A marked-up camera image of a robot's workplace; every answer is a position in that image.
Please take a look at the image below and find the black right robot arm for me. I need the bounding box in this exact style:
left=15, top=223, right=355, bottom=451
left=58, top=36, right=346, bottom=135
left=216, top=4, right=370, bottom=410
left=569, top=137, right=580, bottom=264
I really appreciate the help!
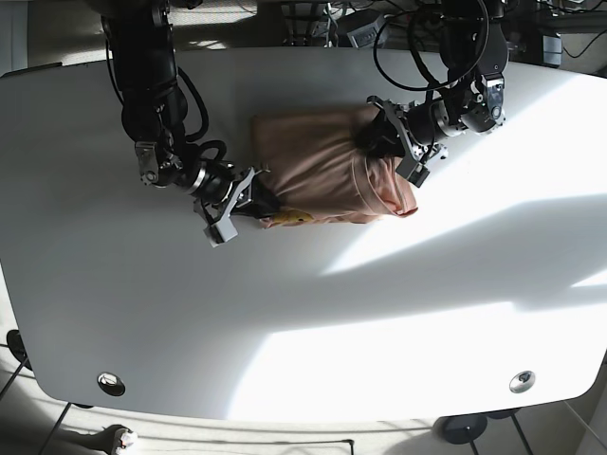
left=99, top=1, right=280, bottom=246

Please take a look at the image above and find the left black table leg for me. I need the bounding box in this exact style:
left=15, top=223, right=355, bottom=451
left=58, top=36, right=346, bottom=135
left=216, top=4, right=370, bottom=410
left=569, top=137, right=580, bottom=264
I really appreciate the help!
left=37, top=402, right=72, bottom=455

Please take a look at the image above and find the left silver table grommet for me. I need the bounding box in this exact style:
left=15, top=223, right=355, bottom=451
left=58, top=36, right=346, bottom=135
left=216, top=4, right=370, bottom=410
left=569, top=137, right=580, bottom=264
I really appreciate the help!
left=97, top=372, right=126, bottom=397

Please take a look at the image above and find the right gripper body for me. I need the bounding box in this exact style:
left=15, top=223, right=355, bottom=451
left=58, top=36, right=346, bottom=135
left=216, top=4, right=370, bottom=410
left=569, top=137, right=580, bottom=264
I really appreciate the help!
left=191, top=164, right=271, bottom=247

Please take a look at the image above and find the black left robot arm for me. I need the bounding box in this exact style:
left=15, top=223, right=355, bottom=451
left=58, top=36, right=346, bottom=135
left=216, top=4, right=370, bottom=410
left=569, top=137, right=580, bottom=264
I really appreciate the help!
left=356, top=1, right=509, bottom=187

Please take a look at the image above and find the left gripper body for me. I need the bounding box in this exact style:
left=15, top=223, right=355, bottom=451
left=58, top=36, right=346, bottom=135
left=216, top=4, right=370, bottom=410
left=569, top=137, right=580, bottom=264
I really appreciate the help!
left=365, top=96, right=447, bottom=188

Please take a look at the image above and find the right silver table grommet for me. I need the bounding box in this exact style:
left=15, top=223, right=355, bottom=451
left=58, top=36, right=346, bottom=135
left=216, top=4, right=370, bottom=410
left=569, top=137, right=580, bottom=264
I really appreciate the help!
left=508, top=371, right=536, bottom=394

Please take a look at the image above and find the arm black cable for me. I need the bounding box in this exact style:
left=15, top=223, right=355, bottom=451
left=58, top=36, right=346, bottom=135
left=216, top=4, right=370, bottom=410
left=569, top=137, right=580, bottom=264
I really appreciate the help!
left=372, top=0, right=489, bottom=94
left=175, top=65, right=224, bottom=162

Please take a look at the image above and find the peach T-shirt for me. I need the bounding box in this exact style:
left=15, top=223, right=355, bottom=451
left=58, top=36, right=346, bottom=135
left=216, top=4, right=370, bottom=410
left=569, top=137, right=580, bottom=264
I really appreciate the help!
left=249, top=105, right=418, bottom=228

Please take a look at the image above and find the white sneaker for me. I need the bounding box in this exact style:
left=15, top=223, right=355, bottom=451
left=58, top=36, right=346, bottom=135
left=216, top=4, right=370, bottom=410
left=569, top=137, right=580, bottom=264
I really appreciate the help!
left=110, top=428, right=138, bottom=455

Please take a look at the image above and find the grey multi-socket box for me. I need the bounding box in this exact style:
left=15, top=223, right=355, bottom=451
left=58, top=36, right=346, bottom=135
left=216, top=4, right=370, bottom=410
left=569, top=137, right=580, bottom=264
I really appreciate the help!
left=340, top=9, right=389, bottom=48

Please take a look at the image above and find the silver table grommet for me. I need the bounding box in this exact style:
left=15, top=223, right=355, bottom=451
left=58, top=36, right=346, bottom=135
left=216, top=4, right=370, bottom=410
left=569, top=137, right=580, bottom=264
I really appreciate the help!
left=97, top=372, right=126, bottom=397
left=508, top=371, right=536, bottom=394

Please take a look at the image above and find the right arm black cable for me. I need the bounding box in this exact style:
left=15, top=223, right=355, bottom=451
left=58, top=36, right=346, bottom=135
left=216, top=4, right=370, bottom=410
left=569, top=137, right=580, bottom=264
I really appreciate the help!
left=175, top=65, right=224, bottom=162

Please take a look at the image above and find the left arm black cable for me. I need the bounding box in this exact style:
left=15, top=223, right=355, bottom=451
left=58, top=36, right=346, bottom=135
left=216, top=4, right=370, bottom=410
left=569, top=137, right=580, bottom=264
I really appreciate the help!
left=372, top=0, right=489, bottom=94

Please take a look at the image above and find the black round stand base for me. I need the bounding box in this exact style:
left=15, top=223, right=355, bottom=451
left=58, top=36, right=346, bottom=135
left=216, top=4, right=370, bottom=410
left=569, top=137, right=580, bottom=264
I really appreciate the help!
left=440, top=414, right=487, bottom=445

